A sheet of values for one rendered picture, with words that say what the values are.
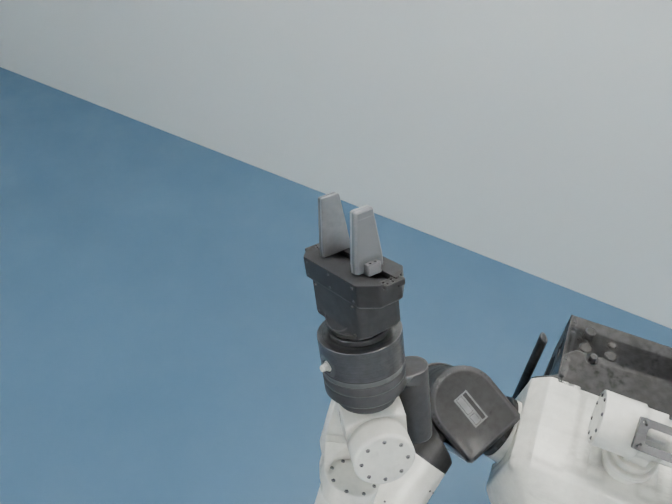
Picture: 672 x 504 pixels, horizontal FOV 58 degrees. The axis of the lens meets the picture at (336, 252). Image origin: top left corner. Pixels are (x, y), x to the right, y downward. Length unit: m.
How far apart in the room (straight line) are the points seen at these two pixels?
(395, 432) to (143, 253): 2.29
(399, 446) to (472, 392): 0.22
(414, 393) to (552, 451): 0.25
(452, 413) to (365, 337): 0.29
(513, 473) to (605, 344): 0.24
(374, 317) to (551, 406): 0.38
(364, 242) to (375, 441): 0.21
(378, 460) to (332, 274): 0.20
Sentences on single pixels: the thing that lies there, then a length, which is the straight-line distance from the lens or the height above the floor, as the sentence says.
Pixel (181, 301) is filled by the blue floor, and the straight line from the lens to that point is 2.61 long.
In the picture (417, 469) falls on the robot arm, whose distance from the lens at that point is 0.85.
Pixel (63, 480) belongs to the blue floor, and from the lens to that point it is 2.35.
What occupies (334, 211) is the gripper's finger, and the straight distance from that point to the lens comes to 0.59.
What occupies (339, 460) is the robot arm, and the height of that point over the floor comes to 1.32.
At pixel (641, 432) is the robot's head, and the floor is 1.40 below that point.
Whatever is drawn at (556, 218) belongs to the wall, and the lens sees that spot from 2.51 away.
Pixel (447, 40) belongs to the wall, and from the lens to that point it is 2.25.
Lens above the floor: 2.02
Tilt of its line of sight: 48 degrees down
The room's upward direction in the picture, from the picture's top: straight up
